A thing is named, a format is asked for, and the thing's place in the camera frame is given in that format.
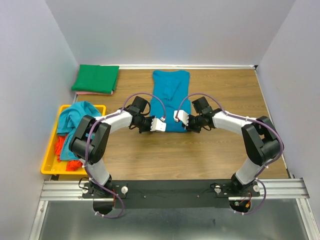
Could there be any teal t shirt in bin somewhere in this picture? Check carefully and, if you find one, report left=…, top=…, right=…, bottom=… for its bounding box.
left=56, top=101, right=102, bottom=161

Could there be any blue t shirt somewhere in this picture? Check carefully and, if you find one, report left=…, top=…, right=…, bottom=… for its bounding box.
left=150, top=70, right=191, bottom=133

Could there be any orange t shirt in bin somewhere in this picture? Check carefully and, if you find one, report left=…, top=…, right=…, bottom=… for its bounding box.
left=54, top=135, right=83, bottom=172

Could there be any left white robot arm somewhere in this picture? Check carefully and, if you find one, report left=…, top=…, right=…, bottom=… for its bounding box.
left=69, top=96, right=155, bottom=198

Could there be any yellow plastic bin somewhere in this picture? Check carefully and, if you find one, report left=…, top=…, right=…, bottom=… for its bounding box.
left=41, top=104, right=106, bottom=176

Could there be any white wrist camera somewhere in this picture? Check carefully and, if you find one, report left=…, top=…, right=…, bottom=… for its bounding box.
left=173, top=110, right=189, bottom=127
left=150, top=118, right=167, bottom=132

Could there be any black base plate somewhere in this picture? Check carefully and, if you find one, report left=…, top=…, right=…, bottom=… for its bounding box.
left=79, top=179, right=260, bottom=214

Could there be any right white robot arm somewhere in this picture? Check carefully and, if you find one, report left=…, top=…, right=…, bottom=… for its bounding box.
left=174, top=95, right=284, bottom=196

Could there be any aluminium frame rail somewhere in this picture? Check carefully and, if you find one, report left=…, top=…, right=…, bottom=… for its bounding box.
left=30, top=178, right=320, bottom=240

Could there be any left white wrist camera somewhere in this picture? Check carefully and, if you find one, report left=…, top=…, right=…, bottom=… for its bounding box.
left=150, top=118, right=167, bottom=132

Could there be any folded green t shirt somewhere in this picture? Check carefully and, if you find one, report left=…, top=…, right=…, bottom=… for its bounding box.
left=71, top=64, right=120, bottom=94

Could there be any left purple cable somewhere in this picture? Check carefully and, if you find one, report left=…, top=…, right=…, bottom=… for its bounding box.
left=83, top=92, right=168, bottom=219

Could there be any folded pink t shirt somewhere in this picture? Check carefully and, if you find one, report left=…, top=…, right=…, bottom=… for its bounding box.
left=75, top=91, right=114, bottom=96

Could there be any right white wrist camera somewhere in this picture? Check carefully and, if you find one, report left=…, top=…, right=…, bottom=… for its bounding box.
left=173, top=110, right=189, bottom=127

